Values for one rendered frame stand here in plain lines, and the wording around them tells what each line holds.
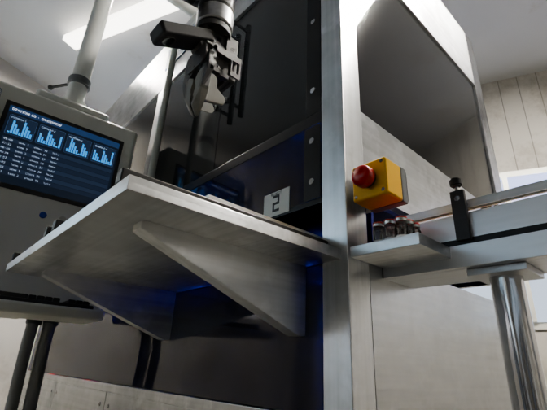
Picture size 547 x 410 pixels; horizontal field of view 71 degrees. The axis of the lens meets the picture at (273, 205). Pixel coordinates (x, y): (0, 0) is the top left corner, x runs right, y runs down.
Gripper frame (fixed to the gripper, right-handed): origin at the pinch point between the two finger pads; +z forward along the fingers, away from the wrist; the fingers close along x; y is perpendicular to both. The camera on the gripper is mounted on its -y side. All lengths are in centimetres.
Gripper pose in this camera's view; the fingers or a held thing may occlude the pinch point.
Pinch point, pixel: (192, 108)
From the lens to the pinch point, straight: 72.5
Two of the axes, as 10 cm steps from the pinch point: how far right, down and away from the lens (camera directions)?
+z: -0.4, 9.2, -3.9
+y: 7.3, 2.9, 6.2
